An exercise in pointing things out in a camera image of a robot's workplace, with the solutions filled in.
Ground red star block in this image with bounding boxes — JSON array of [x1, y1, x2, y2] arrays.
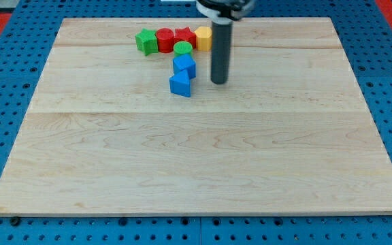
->
[[174, 27, 197, 49]]

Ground grey cylindrical pointer tool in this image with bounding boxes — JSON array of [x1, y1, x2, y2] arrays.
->
[[211, 19, 233, 84]]

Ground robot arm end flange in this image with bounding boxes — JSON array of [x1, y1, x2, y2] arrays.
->
[[196, 0, 257, 21]]

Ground blue cube block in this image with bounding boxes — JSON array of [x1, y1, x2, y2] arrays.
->
[[172, 54, 196, 79]]

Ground light wooden board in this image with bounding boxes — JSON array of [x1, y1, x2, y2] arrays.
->
[[0, 18, 392, 217]]

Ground red cylinder block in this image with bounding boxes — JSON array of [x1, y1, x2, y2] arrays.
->
[[155, 28, 174, 53]]

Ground green star block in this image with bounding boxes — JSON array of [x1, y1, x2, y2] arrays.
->
[[135, 29, 159, 56]]

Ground blue triangle block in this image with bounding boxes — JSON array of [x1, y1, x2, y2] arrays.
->
[[169, 70, 191, 97]]

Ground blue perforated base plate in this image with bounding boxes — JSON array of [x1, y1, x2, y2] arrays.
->
[[0, 0, 392, 244]]

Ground yellow hexagon block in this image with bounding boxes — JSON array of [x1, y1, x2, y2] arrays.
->
[[195, 27, 212, 51]]

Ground green cylinder block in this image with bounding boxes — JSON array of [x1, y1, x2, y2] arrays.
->
[[173, 41, 193, 57]]

